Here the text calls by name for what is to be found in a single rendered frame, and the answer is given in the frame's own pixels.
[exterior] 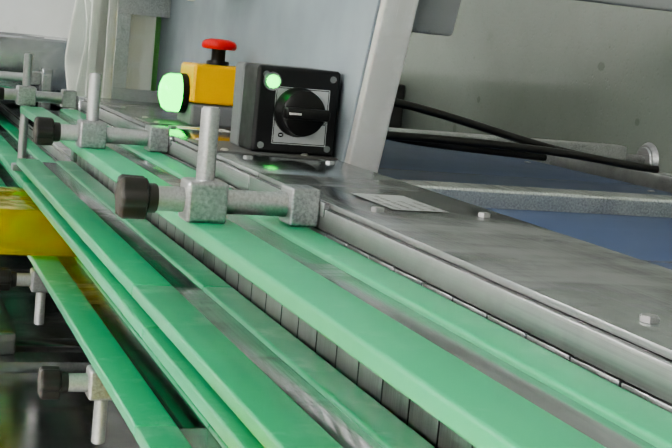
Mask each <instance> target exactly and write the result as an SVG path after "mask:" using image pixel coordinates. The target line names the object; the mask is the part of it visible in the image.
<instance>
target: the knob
mask: <svg viewBox="0 0 672 448"><path fill-rule="evenodd" d="M274 118H275V122H276V124H277V126H278V127H279V129H280V130H281V131H282V132H284V133H285V134H287V135H289V136H292V137H305V136H309V135H312V134H314V133H315V132H317V131H318V130H319V129H320V128H321V126H322V124H323V122H329V121H330V111H327V110H325V107H324V104H323V102H322V101H321V99H320V98H319V97H318V96H317V95H316V94H314V93H313V92H312V91H310V90H308V89H305V88H291V89H289V90H287V91H285V92H284V93H282V94H281V95H280V97H279V98H278V100H277V102H276V104H275V107H274Z"/></svg>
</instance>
